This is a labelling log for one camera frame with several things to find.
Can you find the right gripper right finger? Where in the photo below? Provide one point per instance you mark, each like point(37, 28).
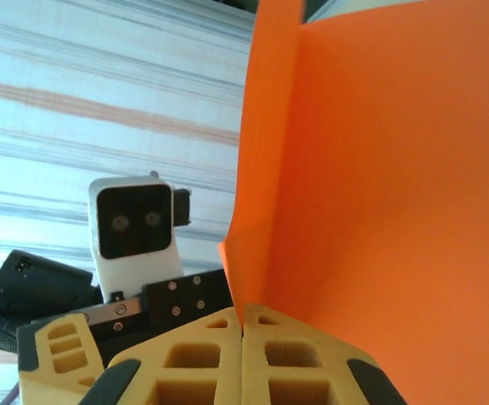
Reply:
point(295, 379)

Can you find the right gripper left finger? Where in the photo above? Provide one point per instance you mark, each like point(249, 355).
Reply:
point(194, 379)

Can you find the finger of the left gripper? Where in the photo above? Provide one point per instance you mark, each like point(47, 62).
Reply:
point(59, 358)

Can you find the orange paper sheet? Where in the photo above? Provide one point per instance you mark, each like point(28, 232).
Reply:
point(375, 169)

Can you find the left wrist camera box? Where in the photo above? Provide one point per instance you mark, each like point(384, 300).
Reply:
point(135, 228)

